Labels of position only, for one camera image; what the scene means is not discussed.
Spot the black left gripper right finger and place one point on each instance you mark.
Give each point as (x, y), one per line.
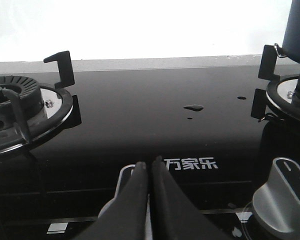
(173, 215)

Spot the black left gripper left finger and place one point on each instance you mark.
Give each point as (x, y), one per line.
(125, 218)

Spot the left black pot support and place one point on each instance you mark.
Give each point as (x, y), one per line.
(57, 104)

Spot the black pot support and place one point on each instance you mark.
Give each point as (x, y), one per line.
(267, 72)
(57, 104)

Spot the right black pot support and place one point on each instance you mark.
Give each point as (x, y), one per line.
(267, 72)

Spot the dark blue cooking pot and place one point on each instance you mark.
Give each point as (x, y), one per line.
(291, 40)

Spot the black glass gas stove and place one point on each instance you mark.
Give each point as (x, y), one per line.
(214, 128)

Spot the silver stove control knob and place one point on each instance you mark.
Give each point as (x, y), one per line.
(276, 204)

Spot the left gas burner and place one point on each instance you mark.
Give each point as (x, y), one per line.
(26, 92)

